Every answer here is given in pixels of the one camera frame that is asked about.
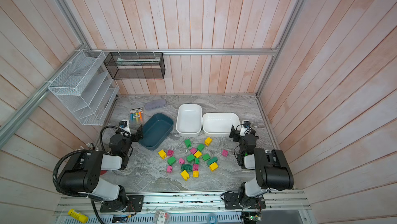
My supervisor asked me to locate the yellow lego brick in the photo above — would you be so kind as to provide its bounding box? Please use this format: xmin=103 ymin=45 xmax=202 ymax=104
xmin=158 ymin=150 xmax=167 ymax=159

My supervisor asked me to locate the pink lego brick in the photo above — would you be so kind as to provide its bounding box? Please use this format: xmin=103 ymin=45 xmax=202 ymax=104
xmin=167 ymin=150 xmax=174 ymax=157

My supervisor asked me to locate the green lego brick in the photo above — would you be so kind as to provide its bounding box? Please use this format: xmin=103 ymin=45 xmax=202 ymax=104
xmin=167 ymin=156 xmax=176 ymax=166

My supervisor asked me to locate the green lego top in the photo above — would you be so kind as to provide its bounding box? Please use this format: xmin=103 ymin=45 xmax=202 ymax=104
xmin=184 ymin=139 xmax=192 ymax=148

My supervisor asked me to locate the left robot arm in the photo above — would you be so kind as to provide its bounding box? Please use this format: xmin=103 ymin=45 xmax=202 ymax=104
xmin=52 ymin=122 xmax=144 ymax=213

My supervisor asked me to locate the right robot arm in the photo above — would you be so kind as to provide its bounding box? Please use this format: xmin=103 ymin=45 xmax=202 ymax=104
xmin=221 ymin=122 xmax=294 ymax=210

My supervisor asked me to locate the teal plastic bin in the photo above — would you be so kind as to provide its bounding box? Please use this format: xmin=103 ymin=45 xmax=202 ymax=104
xmin=139 ymin=113 xmax=174 ymax=151

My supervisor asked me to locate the rainbow colour card pack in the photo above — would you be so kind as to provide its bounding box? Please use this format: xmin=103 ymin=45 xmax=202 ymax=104
xmin=129 ymin=107 xmax=144 ymax=124

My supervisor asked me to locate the white bin right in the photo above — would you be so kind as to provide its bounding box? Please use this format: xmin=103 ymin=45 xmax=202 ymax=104
xmin=202 ymin=112 xmax=240 ymax=138

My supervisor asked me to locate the white bin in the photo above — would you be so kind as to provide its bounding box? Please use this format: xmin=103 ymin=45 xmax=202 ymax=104
xmin=202 ymin=112 xmax=240 ymax=138
xmin=176 ymin=104 xmax=202 ymax=137

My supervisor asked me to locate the yellow lego near bins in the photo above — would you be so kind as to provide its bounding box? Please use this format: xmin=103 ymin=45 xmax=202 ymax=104
xmin=204 ymin=137 xmax=212 ymax=146

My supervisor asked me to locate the green long lego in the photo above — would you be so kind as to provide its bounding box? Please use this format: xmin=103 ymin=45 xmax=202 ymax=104
xmin=207 ymin=157 xmax=218 ymax=166

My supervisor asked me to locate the grey fabric pouch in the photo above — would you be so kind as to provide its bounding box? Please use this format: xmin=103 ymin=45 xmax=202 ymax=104
xmin=144 ymin=99 xmax=166 ymax=110

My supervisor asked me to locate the green lego centre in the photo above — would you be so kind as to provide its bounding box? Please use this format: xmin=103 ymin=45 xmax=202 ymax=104
xmin=202 ymin=154 xmax=210 ymax=161

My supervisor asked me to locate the yellow lego right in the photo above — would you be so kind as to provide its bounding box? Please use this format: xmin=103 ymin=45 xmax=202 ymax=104
xmin=209 ymin=162 xmax=219 ymax=172

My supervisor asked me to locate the yellow lego centre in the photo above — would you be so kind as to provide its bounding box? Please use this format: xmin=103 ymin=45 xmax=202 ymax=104
xmin=194 ymin=151 xmax=202 ymax=158

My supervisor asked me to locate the white bin middle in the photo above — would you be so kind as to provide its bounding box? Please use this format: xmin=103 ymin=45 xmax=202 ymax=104
xmin=176 ymin=104 xmax=202 ymax=137

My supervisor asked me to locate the dark green flat lego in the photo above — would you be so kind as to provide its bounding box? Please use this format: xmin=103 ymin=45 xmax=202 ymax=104
xmin=181 ymin=164 xmax=193 ymax=172

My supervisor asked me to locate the yellow lego front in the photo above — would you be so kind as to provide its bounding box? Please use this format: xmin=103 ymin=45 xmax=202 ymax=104
xmin=181 ymin=170 xmax=190 ymax=181

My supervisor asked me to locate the black mesh basket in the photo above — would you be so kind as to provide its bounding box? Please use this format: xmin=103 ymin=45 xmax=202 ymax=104
xmin=104 ymin=51 xmax=166 ymax=80

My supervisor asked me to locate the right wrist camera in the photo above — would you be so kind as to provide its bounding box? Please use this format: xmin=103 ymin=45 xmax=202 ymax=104
xmin=240 ymin=120 xmax=251 ymax=136

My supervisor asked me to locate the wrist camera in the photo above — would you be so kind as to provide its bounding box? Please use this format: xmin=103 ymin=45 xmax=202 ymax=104
xmin=240 ymin=120 xmax=251 ymax=136
xmin=119 ymin=120 xmax=131 ymax=136

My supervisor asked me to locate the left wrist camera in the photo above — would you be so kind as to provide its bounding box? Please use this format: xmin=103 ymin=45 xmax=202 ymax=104
xmin=119 ymin=120 xmax=131 ymax=136

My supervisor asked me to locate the white wire mesh shelf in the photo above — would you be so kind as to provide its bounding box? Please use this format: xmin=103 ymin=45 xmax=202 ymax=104
xmin=49 ymin=50 xmax=120 ymax=126

